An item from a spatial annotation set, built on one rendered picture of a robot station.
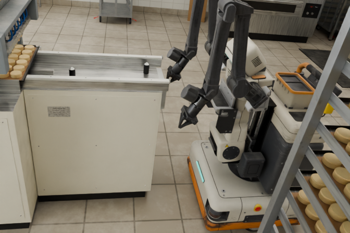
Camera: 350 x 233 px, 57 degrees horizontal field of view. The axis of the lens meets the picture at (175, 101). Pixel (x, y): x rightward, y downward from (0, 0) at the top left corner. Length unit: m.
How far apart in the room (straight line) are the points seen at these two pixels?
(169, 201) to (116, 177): 0.42
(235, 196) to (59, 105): 1.12
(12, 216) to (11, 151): 0.47
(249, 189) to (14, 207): 1.33
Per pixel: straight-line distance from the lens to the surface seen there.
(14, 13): 1.68
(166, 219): 2.17
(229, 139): 1.87
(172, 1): 5.87
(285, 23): 5.44
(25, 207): 2.00
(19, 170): 1.80
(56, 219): 2.19
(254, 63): 1.65
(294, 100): 1.87
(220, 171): 2.13
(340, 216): 1.00
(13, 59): 1.84
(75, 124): 1.81
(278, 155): 1.88
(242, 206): 2.01
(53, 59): 1.96
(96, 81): 1.67
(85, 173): 2.05
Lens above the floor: 1.70
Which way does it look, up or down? 32 degrees down
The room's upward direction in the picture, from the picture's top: 8 degrees clockwise
